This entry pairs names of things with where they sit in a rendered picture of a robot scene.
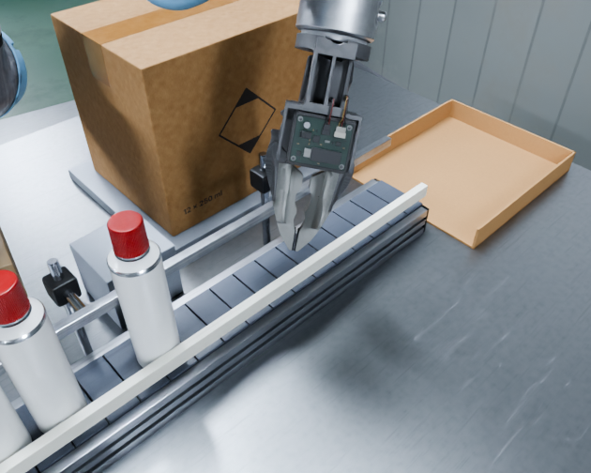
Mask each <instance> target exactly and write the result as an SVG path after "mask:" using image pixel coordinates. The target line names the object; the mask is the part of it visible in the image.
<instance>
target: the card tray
mask: <svg viewBox="0 0 591 473"><path fill-rule="evenodd" d="M388 137H390V138H391V146H389V147H388V148H386V149H384V150H383V151H381V152H379V153H378V154H376V155H374V156H372V157H371V158H369V159H367V160H365V161H363V162H361V163H360V164H359V165H357V166H356V167H355V169H354V173H353V176H352V179H354V180H355V181H357V182H359V183H361V184H362V185H364V184H365V183H367V182H369V181H370V180H372V179H375V178H376V179H378V180H383V181H384V182H386V183H387V184H389V185H391V186H392V187H394V188H396V189H398V190H399V191H402V192H404V193H407V192H408V191H409V190H411V189H412V188H414V187H415V186H417V185H418V184H420V183H424V184H426V185H427V186H428V188H427V193H426V196H425V197H423V198H422V199H420V200H419V202H420V203H422V204H423V205H424V206H425V207H427V208H428V209H429V215H428V219H427V223H429V224H431V225H432V226H434V227H436V228H438V229H439V230H441V231H443V232H444V233H446V234H448V235H450V236H451V237H454V238H455V239H457V240H459V241H460V242H461V243H463V244H465V245H466V246H468V247H470V248H472V249H474V248H475V247H477V246H478V245H479V244H480V243H482V242H483V241H484V240H485V239H486V238H488V237H489V236H490V235H491V234H493V233H494V232H495V231H496V230H497V229H499V228H500V227H501V226H502V225H504V224H505V223H506V222H507V221H509V220H510V219H511V218H512V217H513V216H515V215H516V214H517V213H518V212H519V211H521V210H522V209H523V208H524V207H526V206H527V205H528V204H529V203H531V202H532V201H533V200H534V199H535V198H537V197H538V196H539V195H540V194H541V193H543V192H544V191H545V190H547V189H548V188H549V187H550V186H551V185H552V184H553V183H554V182H555V181H556V180H558V179H559V178H560V177H561V176H562V175H564V174H565V173H566V172H568V171H569V168H570V165H571V164H572V161H573V159H574V156H575V154H576V152H575V151H573V150H570V149H568V148H566V147H563V146H561V145H558V144H556V143H554V142H551V141H549V140H547V139H544V138H542V137H540V136H537V135H536V134H534V133H531V132H529V131H527V130H523V129H521V128H518V127H516V126H514V125H511V124H509V123H508V122H505V121H503V120H501V119H498V118H496V117H494V116H491V115H489V114H485V113H483V112H481V111H479V110H477V109H475V108H472V107H470V106H468V105H465V104H463V103H461V102H458V101H456V100H455V99H451V100H449V101H447V102H445V103H444V104H442V105H440V106H438V107H437V108H435V109H433V110H431V111H429V112H428V113H426V114H424V115H423V116H421V117H419V118H417V119H416V120H414V121H412V122H410V123H409V124H407V125H405V126H403V127H402V128H400V129H398V130H396V131H394V132H392V133H390V134H389V135H388Z"/></svg>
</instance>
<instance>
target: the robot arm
mask: <svg viewBox="0 0 591 473"><path fill-rule="evenodd" d="M147 1H148V2H150V3H151V4H153V5H155V6H157V7H160V8H165V9H169V10H186V9H189V8H194V7H197V6H200V5H201V4H203V3H205V2H206V1H208V0H147ZM382 3H383V0H300V2H299V8H298V13H297V18H296V24H295V26H296V27H297V29H298V30H300V31H301V33H297V34H296V40H295V48H297V49H299V50H303V51H307V52H312V53H313V55H309V56H308V59H307V64H306V68H305V72H304V77H303V82H302V85H301V90H300V94H299V99H298V101H296V100H288V99H287V100H286V101H285V107H284V110H282V111H280V114H281V115H282V116H283V119H282V123H281V125H280V129H279V130H275V129H272V130H271V141H270V143H269V146H268V149H267V151H266V155H265V172H266V176H267V180H268V184H269V188H270V191H271V195H272V203H273V207H274V211H275V215H276V220H277V224H278V227H279V230H280V235H281V237H282V239H283V241H284V243H285V244H286V246H287V248H288V249H289V250H291V251H297V252H298V251H299V250H300V249H302V248H303V247H304V246H305V245H307V244H308V243H309V242H310V241H311V240H312V239H313V238H314V236H315V235H316V234H317V232H318V231H319V229H320V228H321V227H322V225H323V223H324V222H325V220H326V218H327V217H328V216H329V214H330V212H331V210H332V207H333V205H334V204H335V203H336V201H337V200H338V199H339V197H340V196H341V194H342V193H343V192H344V191H345V189H346V188H347V186H348V185H349V183H350V181H351V179H352V176H353V173H354V169H355V165H354V160H355V155H356V148H357V143H358V139H359V134H360V130H361V125H362V121H363V116H361V115H359V114H357V113H353V112H350V111H347V109H348V103H349V96H348V95H347V93H348V91H349V88H350V86H351V83H352V81H353V72H354V63H353V62H354V61H365V62H368V61H369V58H370V53H371V47H370V46H368V45H367V43H372V42H373V41H374V39H375V35H376V30H377V22H384V21H385V20H386V12H385V11H383V10H379V7H380V6H381V5H382ZM13 44H14V42H13V41H12V40H11V38H10V37H9V36H8V35H6V34H5V33H4V32H3V31H1V26H0V118H1V117H3V116H4V115H6V114H7V113H8V112H9V111H10V110H11V109H12V108H13V106H15V105H16V104H17V103H18V102H19V101H20V100H21V99H22V97H23V94H24V92H25V89H26V86H27V70H26V66H25V63H24V60H23V56H22V54H21V52H20V51H19V50H15V48H14V47H13ZM344 104H345V105H344ZM295 165H297V166H303V167H308V168H313V169H318V170H322V171H320V172H317V173H315V174H313V175H311V180H310V184H309V188H310V192H311V199H310V201H309V203H308V205H307V206H306V207H305V209H304V215H305V217H304V221H303V222H302V224H301V225H300V226H299V228H297V231H296V227H295V225H294V217H295V215H296V202H295V199H296V194H297V192H298V191H299V190H300V189H301V187H302V180H303V175H302V172H301V171H300V170H299V169H297V168H296V167H295ZM294 244H295V246H294Z"/></svg>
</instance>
